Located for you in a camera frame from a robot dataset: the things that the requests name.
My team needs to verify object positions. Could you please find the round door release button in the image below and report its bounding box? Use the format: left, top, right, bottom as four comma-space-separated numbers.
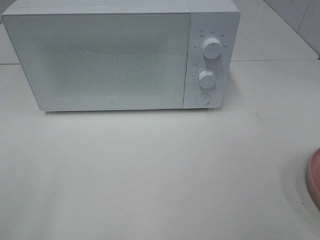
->
195, 93, 211, 106

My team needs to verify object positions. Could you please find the white microwave door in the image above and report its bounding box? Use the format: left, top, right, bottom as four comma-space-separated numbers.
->
3, 13, 190, 111

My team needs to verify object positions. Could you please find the pink round plate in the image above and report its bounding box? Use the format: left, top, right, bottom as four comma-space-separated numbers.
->
306, 148, 320, 209

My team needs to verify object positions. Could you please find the lower white microwave knob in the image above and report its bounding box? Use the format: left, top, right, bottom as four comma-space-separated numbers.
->
198, 70, 217, 89

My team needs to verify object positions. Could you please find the white microwave knob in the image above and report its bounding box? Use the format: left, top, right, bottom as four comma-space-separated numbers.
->
200, 36, 223, 60
198, 70, 217, 89

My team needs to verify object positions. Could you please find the upper white microwave knob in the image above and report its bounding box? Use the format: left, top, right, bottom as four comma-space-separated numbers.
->
200, 36, 223, 60

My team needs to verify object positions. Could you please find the white microwave oven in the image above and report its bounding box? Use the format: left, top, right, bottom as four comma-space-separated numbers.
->
1, 0, 241, 111

